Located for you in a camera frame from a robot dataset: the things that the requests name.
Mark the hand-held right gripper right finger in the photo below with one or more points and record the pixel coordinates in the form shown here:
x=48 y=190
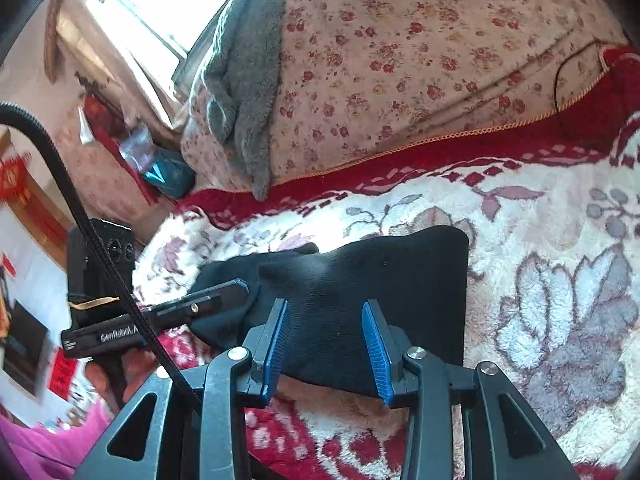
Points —
x=375 y=350

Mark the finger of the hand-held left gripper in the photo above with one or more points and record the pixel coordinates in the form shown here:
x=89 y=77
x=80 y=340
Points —
x=210 y=300

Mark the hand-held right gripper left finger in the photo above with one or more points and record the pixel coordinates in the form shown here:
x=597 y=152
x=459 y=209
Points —
x=277 y=345

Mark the black pants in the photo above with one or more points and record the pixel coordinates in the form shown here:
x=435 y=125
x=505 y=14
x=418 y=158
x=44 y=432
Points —
x=350 y=285

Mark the person's left hand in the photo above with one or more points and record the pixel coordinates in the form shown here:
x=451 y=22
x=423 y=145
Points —
x=140 y=370

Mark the dark framed picture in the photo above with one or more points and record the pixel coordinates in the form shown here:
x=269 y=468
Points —
x=25 y=345

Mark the teal bag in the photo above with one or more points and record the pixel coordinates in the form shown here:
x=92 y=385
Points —
x=170 y=175

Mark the red and white plush blanket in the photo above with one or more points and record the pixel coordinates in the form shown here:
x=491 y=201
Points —
x=525 y=285

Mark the pink cloth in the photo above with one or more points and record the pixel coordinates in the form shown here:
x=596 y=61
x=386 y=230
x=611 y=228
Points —
x=45 y=445

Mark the grey fleece blanket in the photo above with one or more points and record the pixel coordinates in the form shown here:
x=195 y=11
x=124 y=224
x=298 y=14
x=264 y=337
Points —
x=245 y=85

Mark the window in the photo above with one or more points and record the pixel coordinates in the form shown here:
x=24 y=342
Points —
x=150 y=20

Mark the beige floral quilt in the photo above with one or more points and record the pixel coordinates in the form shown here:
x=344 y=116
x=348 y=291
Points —
x=400 y=60

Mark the red wall poster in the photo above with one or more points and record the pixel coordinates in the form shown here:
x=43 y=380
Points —
x=62 y=372

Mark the red knot wall decoration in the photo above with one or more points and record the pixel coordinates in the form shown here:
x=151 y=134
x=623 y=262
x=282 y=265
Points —
x=10 y=177

